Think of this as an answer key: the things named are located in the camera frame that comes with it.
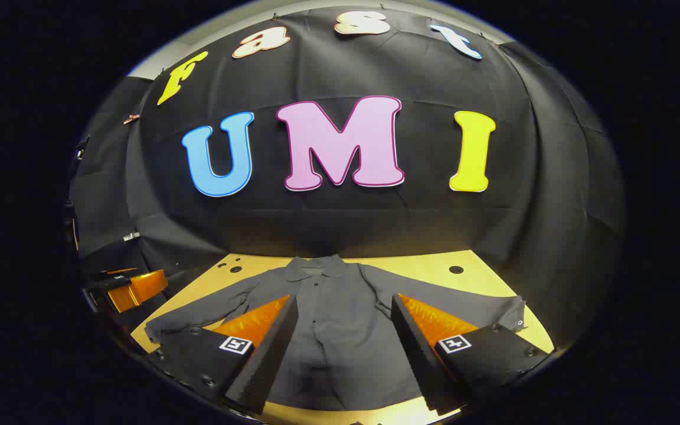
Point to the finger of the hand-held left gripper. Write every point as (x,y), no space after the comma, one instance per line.
(139,289)

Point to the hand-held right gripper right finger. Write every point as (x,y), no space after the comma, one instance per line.
(425,366)

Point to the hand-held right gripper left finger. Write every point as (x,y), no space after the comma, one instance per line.
(260,366)

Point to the grey long-sleeved collared shirt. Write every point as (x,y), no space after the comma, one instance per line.
(340,330)

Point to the black backdrop cloth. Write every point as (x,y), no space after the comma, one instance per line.
(411,224)

